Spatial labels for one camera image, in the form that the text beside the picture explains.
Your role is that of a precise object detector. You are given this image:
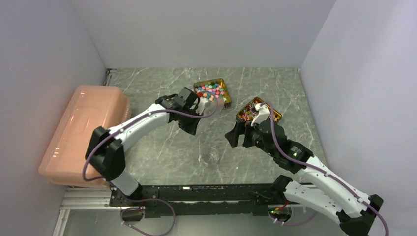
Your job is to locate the aluminium frame rail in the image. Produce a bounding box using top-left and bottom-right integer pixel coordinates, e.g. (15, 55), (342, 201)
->
(53, 187), (111, 236)

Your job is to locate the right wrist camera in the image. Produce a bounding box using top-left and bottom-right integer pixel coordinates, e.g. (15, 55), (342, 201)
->
(251, 103), (271, 126)

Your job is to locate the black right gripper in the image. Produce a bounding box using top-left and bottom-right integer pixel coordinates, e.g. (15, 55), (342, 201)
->
(224, 117), (276, 158)

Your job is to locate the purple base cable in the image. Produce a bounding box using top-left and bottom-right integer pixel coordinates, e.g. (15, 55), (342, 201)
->
(119, 198), (177, 236)
(272, 210), (320, 227)

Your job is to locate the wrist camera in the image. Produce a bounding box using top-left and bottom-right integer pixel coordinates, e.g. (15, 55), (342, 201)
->
(251, 103), (271, 126)
(196, 97), (211, 115)

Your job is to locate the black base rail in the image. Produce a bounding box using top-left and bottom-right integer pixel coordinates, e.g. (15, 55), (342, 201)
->
(109, 183), (290, 218)

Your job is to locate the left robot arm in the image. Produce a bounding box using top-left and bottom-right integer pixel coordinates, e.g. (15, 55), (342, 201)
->
(82, 88), (210, 207)

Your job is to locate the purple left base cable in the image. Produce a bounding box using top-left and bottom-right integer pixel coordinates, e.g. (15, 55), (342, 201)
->
(119, 198), (177, 236)

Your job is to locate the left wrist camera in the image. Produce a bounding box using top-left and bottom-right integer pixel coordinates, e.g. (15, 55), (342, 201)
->
(196, 97), (211, 115)

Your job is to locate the pink plastic storage box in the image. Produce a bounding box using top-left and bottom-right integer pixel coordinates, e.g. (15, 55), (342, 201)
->
(38, 85), (131, 188)

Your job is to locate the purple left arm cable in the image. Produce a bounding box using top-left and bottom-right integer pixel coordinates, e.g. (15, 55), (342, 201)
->
(82, 96), (219, 182)

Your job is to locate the gold tin of star candies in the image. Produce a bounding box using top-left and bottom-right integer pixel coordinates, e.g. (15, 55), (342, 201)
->
(193, 78), (232, 109)

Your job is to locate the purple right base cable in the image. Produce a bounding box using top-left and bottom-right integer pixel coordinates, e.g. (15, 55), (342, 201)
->
(272, 210), (320, 227)

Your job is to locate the gold tin of lollipops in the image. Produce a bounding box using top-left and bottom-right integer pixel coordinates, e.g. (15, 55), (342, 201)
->
(236, 97), (282, 125)

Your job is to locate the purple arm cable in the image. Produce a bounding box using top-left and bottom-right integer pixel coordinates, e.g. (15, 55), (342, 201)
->
(82, 96), (219, 182)
(260, 101), (389, 236)

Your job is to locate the clear plastic jar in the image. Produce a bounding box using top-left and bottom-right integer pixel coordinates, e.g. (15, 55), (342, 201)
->
(199, 147), (219, 167)

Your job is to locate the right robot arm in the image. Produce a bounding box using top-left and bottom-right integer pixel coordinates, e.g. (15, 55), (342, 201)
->
(225, 118), (383, 236)

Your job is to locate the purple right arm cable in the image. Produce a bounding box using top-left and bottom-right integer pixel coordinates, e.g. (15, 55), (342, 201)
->
(260, 101), (389, 236)

